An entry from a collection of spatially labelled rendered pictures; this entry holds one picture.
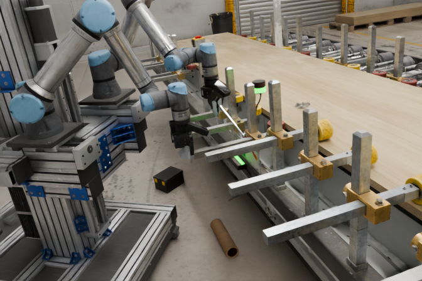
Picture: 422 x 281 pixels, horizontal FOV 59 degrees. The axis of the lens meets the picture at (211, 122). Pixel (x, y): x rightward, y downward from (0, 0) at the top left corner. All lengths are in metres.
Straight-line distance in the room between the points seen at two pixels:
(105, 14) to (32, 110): 0.43
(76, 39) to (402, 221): 1.26
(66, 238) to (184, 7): 7.96
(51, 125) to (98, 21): 0.50
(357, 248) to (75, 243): 1.48
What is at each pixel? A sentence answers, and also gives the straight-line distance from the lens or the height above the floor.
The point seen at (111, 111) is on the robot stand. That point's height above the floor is 0.97.
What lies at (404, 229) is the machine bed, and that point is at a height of 0.74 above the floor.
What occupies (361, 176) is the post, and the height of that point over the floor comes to 1.03.
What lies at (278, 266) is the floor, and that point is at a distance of 2.30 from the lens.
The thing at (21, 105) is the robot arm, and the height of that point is 1.23.
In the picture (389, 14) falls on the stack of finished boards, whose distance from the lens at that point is 9.83.
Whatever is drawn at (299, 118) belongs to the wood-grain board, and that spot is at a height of 0.90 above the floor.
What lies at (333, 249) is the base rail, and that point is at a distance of 1.34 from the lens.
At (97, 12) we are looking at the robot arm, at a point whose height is 1.50.
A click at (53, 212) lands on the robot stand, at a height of 0.52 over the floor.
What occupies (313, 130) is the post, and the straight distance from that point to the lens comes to 1.26.
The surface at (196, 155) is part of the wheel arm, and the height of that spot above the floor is 0.85.
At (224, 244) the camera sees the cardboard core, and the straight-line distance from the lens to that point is 2.35.
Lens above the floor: 1.57
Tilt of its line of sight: 22 degrees down
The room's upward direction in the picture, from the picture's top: 7 degrees counter-clockwise
